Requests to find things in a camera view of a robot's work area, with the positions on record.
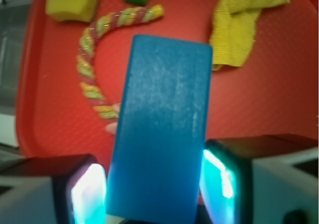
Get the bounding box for yellow sponge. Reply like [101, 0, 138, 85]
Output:
[45, 0, 99, 22]

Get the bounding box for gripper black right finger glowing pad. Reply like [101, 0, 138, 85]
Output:
[200, 134, 319, 224]

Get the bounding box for multicolour twisted rope toy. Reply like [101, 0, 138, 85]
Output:
[76, 4, 164, 123]

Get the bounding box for red plastic tray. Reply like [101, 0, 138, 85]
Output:
[16, 0, 319, 162]

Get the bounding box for pink plush bunny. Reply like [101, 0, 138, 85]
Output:
[105, 104, 121, 135]

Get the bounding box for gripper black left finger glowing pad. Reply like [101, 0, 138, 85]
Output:
[0, 154, 107, 224]

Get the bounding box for yellow knitted cloth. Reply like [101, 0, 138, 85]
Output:
[209, 0, 290, 71]

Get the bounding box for blue rectangular block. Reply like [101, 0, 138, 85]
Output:
[106, 35, 213, 224]

